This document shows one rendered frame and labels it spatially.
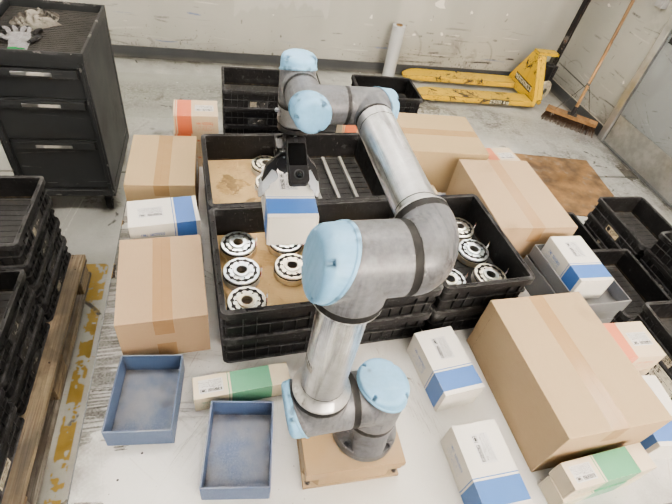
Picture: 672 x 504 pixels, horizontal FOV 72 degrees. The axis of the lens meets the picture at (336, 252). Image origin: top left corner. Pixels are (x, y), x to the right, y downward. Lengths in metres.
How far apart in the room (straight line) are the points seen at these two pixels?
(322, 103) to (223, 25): 3.59
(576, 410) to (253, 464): 0.77
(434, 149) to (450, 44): 3.08
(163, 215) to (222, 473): 0.74
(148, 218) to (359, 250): 0.96
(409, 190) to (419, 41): 4.09
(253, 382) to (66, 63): 1.69
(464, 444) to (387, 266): 0.70
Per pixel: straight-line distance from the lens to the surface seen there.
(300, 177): 1.03
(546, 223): 1.76
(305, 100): 0.89
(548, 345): 1.36
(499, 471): 1.25
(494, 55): 5.19
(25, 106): 2.60
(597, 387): 1.36
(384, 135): 0.85
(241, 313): 1.14
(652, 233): 3.09
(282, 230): 1.11
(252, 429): 1.24
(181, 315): 1.24
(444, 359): 1.34
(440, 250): 0.66
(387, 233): 0.63
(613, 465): 1.37
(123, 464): 1.25
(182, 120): 1.87
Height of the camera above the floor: 1.84
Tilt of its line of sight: 44 degrees down
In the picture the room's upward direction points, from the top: 12 degrees clockwise
